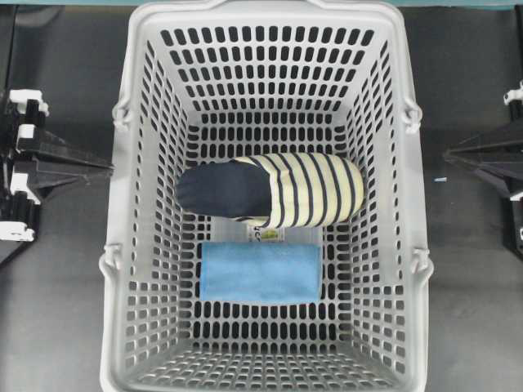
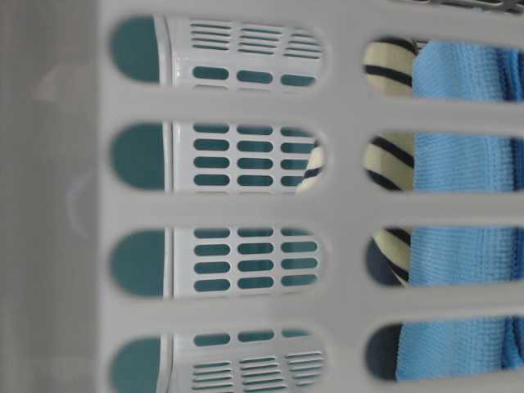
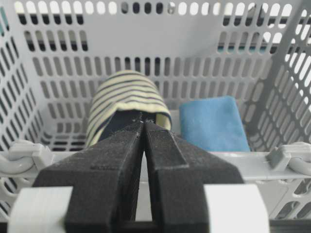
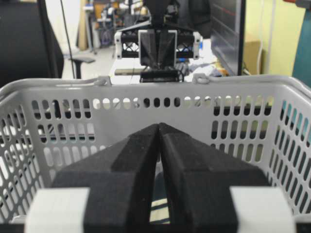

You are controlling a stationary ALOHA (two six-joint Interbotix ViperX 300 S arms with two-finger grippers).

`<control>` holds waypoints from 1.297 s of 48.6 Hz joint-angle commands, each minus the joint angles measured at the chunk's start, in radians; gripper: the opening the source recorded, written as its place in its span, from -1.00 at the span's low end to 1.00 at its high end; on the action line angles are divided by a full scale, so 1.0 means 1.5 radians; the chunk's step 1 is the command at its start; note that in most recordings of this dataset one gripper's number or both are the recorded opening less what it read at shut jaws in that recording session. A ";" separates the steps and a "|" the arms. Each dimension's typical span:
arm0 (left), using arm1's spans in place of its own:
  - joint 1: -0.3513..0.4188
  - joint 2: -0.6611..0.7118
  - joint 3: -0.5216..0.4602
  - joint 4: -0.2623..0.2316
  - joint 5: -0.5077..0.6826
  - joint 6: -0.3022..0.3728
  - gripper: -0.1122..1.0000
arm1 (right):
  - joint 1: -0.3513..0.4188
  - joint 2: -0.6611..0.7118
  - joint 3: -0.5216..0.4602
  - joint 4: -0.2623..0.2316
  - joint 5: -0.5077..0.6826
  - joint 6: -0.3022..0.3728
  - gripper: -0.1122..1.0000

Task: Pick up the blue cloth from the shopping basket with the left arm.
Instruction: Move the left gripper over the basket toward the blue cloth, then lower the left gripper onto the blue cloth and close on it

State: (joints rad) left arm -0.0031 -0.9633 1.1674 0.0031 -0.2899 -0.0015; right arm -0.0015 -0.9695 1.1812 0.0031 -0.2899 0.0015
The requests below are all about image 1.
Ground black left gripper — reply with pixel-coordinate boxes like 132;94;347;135
1;89;113;242

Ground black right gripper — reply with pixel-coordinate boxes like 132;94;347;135
444;82;522;254

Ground grey plastic shopping basket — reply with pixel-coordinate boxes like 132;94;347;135
99;1;434;391

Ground folded blue cloth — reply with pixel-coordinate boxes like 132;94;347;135
199;242;322;305

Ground navy and striped slipper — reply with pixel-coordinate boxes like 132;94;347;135
176;153;364;229

